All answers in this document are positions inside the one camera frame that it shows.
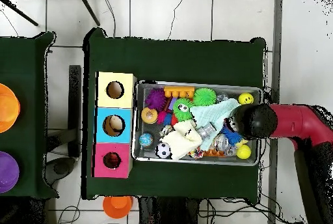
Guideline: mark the wooden box with three holes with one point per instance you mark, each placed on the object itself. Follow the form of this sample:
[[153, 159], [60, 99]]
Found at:
[[114, 78]]

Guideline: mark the orange cup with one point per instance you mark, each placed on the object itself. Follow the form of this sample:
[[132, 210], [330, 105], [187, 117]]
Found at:
[[117, 207]]

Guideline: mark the grey plastic base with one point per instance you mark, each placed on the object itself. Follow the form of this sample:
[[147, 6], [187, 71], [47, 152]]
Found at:
[[61, 169]]

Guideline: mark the blue puffer ball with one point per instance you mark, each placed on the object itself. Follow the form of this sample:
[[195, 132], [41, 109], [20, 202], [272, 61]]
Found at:
[[230, 136]]

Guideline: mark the silver mesh bin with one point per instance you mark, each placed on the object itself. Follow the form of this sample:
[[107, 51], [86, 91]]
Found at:
[[151, 127]]

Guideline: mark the beige ball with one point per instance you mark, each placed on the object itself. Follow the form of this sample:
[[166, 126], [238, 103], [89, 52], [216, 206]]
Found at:
[[114, 125]]

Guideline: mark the blue globe ball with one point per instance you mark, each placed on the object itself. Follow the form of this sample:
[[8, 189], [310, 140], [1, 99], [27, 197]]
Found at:
[[146, 140]]

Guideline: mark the black metal bar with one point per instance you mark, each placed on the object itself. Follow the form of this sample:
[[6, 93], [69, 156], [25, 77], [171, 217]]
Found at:
[[75, 104]]

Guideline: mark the cream muslin cloth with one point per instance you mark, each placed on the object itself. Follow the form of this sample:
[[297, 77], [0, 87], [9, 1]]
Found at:
[[182, 140]]

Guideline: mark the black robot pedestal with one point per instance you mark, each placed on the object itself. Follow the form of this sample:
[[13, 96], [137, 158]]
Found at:
[[166, 211]]

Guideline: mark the grey plastic toy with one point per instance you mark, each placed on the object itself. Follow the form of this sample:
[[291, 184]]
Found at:
[[206, 130]]

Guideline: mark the orange building block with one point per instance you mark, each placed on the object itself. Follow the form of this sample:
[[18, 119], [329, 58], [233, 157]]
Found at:
[[179, 89]]

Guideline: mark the dark green tablecloth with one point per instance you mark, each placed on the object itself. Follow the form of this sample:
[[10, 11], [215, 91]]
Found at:
[[26, 60], [182, 60]]

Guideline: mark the purple plate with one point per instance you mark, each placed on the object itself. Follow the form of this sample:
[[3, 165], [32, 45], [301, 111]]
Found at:
[[7, 172]]

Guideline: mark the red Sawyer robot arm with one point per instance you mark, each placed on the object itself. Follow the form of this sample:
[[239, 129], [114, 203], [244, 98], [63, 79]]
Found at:
[[286, 122]]

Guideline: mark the black and white soccer ball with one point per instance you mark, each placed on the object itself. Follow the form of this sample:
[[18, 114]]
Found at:
[[163, 150]]

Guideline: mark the orange plate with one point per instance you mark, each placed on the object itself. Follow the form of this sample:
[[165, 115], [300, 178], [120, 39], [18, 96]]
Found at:
[[9, 108]]

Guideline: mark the mint green muslin cloth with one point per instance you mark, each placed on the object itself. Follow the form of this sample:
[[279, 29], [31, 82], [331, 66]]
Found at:
[[210, 112]]

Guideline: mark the green fuzzy ball with eyes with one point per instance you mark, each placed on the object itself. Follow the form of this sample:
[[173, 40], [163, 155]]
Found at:
[[182, 110]]

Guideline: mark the purple spiky ball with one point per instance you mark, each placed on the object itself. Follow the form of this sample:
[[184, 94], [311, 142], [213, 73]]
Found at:
[[155, 99]]

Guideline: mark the green puffer ball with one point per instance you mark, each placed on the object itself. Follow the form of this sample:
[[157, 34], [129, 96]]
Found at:
[[204, 97]]

